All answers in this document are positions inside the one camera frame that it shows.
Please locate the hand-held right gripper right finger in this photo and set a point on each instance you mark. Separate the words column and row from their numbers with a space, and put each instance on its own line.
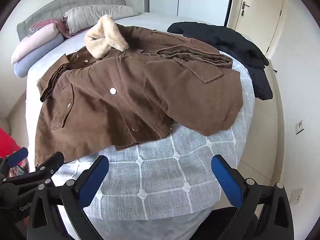
column 227, row 182

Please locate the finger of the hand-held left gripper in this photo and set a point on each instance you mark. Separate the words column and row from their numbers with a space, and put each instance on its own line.
column 53, row 162
column 17, row 156

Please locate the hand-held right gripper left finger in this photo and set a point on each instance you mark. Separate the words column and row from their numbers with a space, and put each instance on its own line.
column 92, row 180

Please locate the brown jacket with fur collar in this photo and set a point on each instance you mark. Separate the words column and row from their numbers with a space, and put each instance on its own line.
column 137, row 87

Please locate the red cloth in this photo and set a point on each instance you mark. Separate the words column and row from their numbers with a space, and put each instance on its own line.
column 6, row 142

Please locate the grey checked blanket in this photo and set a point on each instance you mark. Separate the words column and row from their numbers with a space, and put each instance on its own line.
column 162, row 175

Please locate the light blue folded quilt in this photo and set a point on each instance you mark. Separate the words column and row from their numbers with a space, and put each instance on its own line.
column 27, row 63

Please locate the pink folded quilt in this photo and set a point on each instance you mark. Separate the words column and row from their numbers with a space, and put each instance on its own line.
column 32, row 42

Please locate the pink striped pillow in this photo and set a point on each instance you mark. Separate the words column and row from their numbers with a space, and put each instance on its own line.
column 60, row 25

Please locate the black coat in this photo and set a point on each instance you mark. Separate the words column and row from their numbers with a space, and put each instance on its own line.
column 225, row 40

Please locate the grey pillow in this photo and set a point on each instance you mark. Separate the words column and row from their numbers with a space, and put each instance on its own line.
column 100, row 15

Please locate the grey padded headboard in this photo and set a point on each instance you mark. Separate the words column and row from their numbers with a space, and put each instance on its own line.
column 75, row 0

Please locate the cream door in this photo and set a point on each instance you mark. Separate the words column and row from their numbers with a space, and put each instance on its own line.
column 255, row 17

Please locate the bed with white sheet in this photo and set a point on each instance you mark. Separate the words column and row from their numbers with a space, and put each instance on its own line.
column 150, row 22

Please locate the white and grey wardrobe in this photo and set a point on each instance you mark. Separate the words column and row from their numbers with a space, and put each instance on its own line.
column 195, row 2

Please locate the white wall socket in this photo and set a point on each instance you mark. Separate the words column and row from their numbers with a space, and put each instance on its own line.
column 297, row 196

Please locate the white wall switch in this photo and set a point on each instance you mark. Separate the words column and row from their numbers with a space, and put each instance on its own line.
column 299, row 127

